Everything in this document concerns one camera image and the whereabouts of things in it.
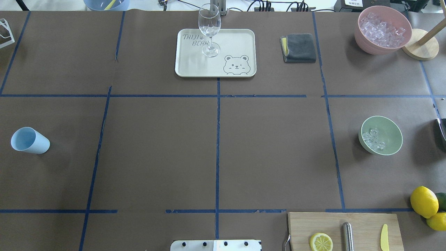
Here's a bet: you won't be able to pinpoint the mint green bowl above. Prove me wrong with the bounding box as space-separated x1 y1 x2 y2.
358 115 403 156

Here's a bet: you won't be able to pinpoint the light blue plastic cup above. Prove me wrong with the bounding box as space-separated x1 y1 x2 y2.
10 127 51 154

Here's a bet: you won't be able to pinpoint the ice cubes in bowl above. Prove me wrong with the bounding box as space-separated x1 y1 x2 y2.
362 128 385 151

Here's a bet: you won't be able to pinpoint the blue bowl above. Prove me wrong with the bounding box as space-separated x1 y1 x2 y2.
83 0 131 11

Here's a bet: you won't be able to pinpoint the pink bowl with ice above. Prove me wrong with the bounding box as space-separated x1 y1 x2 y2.
355 5 412 55

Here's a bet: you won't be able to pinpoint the metal ice scoop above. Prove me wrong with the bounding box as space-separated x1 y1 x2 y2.
434 119 446 152

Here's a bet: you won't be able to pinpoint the cream bear serving tray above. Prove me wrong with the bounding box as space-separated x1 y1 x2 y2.
175 29 257 78

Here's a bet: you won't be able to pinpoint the clear wine glass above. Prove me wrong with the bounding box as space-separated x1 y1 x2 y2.
198 3 221 58

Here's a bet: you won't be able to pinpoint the grey folded cloth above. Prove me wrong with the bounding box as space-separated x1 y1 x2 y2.
280 33 316 63

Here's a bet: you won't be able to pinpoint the half lemon slice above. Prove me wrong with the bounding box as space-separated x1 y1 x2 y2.
309 233 333 251

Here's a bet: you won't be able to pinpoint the yellow plastic fork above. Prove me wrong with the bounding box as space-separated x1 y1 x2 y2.
104 0 116 11

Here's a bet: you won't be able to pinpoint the wooden cutting board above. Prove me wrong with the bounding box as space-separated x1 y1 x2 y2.
287 212 405 251

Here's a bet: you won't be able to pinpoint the yellow plastic knife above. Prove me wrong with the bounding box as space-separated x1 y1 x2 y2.
380 224 389 251

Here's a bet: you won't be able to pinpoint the yellow lemon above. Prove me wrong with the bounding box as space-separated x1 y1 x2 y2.
426 212 446 231
410 186 439 219

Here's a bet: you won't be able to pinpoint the wooden round stand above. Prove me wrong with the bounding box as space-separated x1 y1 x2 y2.
402 18 446 61

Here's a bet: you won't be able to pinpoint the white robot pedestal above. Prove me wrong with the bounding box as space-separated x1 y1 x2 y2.
170 239 262 251

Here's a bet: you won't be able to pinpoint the white wire cup rack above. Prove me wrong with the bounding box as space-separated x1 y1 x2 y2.
0 18 15 48

